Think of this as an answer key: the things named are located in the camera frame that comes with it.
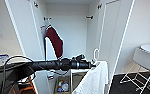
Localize white clothes hanger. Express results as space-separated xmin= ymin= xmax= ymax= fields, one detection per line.
xmin=92 ymin=48 xmax=101 ymax=65
xmin=45 ymin=18 xmax=55 ymax=31

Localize white t-shirt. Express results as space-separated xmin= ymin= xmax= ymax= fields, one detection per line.
xmin=72 ymin=60 xmax=109 ymax=94

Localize woven basket with goods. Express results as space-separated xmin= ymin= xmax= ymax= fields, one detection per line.
xmin=54 ymin=75 xmax=72 ymax=94

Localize maroon and white jacket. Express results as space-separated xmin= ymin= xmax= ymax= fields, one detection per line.
xmin=44 ymin=25 xmax=65 ymax=73

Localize white wardrobe cabinet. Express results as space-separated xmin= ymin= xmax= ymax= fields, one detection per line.
xmin=4 ymin=0 xmax=135 ymax=94

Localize orange and white sticker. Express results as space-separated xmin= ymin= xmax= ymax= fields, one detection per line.
xmin=40 ymin=24 xmax=47 ymax=33

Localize white round laundry bin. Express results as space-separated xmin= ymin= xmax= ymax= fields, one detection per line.
xmin=132 ymin=44 xmax=150 ymax=72

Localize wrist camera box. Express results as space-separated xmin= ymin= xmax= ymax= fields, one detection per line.
xmin=72 ymin=53 xmax=87 ymax=62

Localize white metal rack frame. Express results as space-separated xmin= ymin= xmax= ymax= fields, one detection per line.
xmin=120 ymin=64 xmax=150 ymax=93

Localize black wall peg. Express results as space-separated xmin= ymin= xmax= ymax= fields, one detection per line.
xmin=43 ymin=16 xmax=53 ymax=22
xmin=85 ymin=15 xmax=95 ymax=20

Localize orange stool frame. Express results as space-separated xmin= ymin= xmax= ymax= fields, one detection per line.
xmin=10 ymin=78 xmax=37 ymax=94

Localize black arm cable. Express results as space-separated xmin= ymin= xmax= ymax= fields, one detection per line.
xmin=0 ymin=54 xmax=35 ymax=94

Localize blue labelled wall socket plate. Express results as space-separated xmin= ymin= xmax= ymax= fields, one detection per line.
xmin=0 ymin=53 xmax=12 ymax=66

